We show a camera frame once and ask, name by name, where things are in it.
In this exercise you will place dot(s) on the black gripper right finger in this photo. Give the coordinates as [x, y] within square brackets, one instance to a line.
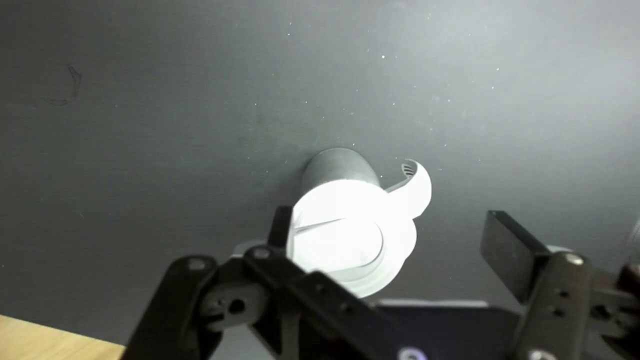
[572, 300]

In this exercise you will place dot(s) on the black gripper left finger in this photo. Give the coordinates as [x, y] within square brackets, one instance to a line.
[267, 312]

